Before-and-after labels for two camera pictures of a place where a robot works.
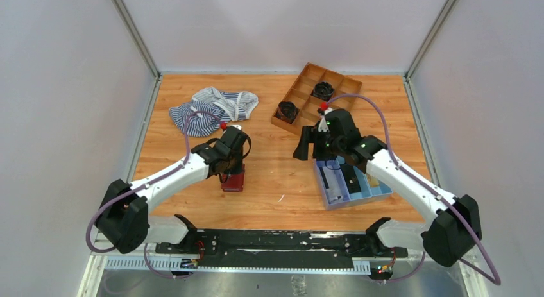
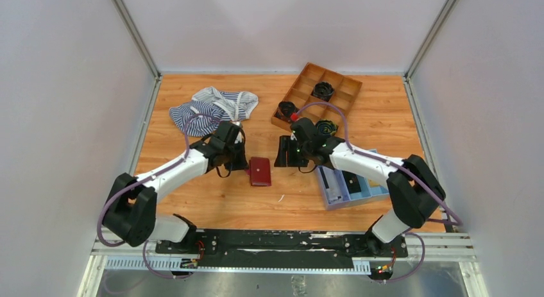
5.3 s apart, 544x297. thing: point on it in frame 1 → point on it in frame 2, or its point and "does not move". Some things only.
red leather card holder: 233,182 → 260,174
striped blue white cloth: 227,106 does not move
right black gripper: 314,143 → 289,152
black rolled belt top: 323,91 does not move
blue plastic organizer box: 342,184 does not move
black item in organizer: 351,178 does not move
